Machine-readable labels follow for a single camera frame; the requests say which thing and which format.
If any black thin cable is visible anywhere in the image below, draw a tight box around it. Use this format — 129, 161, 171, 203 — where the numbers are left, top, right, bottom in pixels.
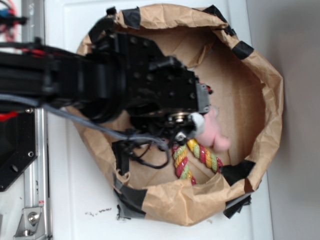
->
124, 139, 171, 170

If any brown paper bag bin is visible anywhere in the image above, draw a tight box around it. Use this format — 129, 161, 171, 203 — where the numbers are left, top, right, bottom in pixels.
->
76, 3, 284, 226

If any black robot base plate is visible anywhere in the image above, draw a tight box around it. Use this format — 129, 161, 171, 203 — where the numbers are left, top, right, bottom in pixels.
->
0, 108, 37, 192

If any metal corner bracket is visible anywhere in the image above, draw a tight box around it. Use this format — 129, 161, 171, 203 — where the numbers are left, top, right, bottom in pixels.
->
13, 206, 47, 240

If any grey cable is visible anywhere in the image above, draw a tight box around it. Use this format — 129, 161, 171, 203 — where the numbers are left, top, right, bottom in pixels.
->
0, 93, 171, 152

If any multicoloured rope toy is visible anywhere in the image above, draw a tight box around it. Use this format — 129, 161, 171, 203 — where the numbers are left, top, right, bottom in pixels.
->
172, 139, 224, 185

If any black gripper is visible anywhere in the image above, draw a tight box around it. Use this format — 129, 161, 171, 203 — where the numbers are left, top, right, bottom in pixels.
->
119, 33, 212, 140

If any aluminium extrusion rail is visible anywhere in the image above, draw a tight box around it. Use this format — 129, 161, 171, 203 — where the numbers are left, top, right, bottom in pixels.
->
21, 0, 53, 240

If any pink plush bunny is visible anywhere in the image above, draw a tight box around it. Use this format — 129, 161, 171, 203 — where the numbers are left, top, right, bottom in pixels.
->
195, 106, 231, 153

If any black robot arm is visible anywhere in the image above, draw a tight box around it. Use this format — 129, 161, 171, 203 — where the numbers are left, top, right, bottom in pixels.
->
0, 18, 210, 141

